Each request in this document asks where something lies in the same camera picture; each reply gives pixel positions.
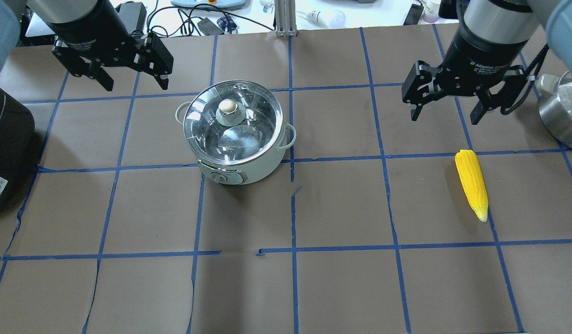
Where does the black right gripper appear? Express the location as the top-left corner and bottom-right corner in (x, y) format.
(401, 28), (526, 125)

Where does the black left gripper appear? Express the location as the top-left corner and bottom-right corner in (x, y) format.
(52, 21), (174, 91)

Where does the yellow corn cob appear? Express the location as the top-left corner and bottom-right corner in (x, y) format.
(455, 149), (488, 222)

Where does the glass pot lid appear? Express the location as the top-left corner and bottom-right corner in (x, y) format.
(174, 80), (288, 166)

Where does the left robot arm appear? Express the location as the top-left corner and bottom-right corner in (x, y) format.
(0, 0), (174, 91)

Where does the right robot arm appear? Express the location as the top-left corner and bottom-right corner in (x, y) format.
(401, 0), (572, 125)

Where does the steel steamer pot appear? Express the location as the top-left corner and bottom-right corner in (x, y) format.
(536, 71), (572, 149)

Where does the pale green electric pot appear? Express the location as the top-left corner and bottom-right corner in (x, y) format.
(174, 80), (298, 186)

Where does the black power adapter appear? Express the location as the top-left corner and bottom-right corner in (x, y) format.
(114, 1), (147, 36)

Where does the blue teach pendant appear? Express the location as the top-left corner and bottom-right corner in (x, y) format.
(170, 0), (247, 10)

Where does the white paper cup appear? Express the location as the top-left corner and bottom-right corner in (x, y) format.
(422, 0), (442, 24)

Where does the black phone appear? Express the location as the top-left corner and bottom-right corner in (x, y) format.
(403, 4), (424, 26)

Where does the black rice cooker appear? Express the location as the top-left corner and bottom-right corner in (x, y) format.
(0, 88), (35, 212)

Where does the aluminium frame post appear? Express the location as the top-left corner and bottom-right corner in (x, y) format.
(274, 0), (298, 37)

